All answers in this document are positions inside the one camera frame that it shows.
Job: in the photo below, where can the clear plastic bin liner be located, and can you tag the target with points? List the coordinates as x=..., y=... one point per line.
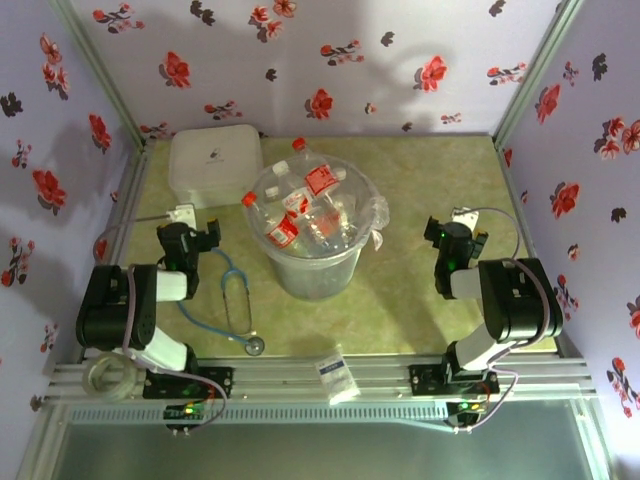
x=377, y=220

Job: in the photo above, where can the red-cap bottle orange label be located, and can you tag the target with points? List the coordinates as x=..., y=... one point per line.
x=280, y=232

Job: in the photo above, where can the clear bottle red-white label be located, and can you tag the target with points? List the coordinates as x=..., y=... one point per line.
x=296, y=201

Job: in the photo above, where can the clear unlabelled plastic bottle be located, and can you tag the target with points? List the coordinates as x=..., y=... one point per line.
x=281, y=169

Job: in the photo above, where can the small white-cap bottle red label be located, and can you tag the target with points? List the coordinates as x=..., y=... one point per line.
x=341, y=174

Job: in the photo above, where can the grey mesh waste bin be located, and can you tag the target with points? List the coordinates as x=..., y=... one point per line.
x=315, y=285

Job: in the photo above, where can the red-cap cola bottle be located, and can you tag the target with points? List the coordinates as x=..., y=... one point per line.
x=320, y=180

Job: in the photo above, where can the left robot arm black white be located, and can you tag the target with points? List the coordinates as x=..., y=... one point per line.
x=105, y=310

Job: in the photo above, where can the white plastic storage box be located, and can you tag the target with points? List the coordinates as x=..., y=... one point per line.
x=215, y=160

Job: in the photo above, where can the blue stethoscope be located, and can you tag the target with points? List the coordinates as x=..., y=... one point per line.
x=255, y=346

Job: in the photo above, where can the small circuit board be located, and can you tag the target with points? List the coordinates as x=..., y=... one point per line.
x=185, y=412
x=467, y=407

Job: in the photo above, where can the clear tape roll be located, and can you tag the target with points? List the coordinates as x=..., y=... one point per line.
x=94, y=387

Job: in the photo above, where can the small white blue-label packet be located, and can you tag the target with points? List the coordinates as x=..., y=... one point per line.
x=336, y=377

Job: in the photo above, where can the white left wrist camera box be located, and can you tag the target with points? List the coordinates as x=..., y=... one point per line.
x=181, y=214

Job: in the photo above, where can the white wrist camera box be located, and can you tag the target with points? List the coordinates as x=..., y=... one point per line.
x=465, y=216
x=181, y=214

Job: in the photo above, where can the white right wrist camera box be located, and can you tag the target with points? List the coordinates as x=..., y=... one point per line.
x=465, y=216

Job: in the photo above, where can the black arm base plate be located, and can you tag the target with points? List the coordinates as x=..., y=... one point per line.
x=425, y=380
x=220, y=382

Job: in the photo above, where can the aluminium table rail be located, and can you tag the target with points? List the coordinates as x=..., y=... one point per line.
x=280, y=380

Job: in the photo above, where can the aluminium frame post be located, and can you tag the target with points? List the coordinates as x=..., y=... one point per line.
x=100, y=65
x=540, y=65

